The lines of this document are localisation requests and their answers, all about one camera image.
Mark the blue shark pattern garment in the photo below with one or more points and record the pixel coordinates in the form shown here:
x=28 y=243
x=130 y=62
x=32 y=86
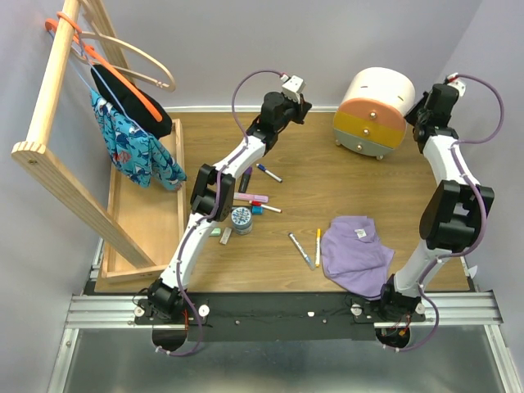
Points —
x=137 y=154

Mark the wooden hanger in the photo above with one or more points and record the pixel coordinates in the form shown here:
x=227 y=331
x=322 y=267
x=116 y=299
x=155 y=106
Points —
x=102 y=31

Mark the grey white eraser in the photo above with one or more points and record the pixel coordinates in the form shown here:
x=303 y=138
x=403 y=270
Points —
x=225 y=236

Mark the pink highlighter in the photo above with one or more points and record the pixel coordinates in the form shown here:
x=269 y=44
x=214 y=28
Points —
x=239 y=196

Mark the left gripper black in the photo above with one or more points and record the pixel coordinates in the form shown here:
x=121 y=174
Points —
x=300 y=109

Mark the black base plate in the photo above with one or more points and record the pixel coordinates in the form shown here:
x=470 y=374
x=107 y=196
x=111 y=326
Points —
x=275 y=316

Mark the yellow white pen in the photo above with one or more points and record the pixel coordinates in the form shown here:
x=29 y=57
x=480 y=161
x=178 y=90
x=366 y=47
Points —
x=317 y=257

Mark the blue small cap eraser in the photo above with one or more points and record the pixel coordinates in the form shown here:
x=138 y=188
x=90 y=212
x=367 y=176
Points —
x=257 y=210

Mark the blue capped white marker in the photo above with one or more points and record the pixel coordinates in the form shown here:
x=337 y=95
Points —
x=269 y=173

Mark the grey silver pen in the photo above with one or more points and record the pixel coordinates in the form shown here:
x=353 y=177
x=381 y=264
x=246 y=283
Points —
x=302 y=251

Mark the wooden tray base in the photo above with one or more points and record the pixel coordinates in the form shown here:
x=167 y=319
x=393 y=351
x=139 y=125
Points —
x=154 y=218

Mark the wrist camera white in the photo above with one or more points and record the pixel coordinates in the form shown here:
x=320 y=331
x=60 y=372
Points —
x=292 y=87
x=454 y=81

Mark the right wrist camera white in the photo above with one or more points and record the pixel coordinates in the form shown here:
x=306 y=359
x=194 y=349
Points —
x=454 y=81

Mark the round blue tin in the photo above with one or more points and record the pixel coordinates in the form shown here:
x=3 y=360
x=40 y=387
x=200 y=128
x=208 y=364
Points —
x=242 y=221

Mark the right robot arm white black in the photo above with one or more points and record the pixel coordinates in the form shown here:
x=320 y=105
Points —
x=453 y=222

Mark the black garment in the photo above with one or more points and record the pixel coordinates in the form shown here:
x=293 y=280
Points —
x=121 y=97

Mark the red capped white marker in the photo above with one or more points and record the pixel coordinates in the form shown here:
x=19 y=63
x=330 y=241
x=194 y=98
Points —
x=266 y=207

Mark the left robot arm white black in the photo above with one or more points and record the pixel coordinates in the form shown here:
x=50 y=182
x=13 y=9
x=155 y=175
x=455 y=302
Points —
x=212 y=200

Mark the orange hanger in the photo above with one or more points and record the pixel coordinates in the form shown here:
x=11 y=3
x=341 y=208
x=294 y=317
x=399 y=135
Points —
x=88 y=53

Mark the purple black highlighter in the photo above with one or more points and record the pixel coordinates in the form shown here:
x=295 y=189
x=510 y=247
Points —
x=245 y=179

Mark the purple cloth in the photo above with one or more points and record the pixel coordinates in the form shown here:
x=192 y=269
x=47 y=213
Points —
x=354 y=257

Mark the aluminium rail frame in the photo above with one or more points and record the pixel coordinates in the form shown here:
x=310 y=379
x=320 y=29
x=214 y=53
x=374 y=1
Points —
x=460 y=349

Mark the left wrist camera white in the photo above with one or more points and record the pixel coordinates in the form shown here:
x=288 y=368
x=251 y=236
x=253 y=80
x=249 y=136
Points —
x=292 y=87

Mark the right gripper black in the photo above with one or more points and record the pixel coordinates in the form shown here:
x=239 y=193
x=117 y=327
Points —
x=409 y=115

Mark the grey bottom drawer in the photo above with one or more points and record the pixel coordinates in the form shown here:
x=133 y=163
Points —
x=361 y=146

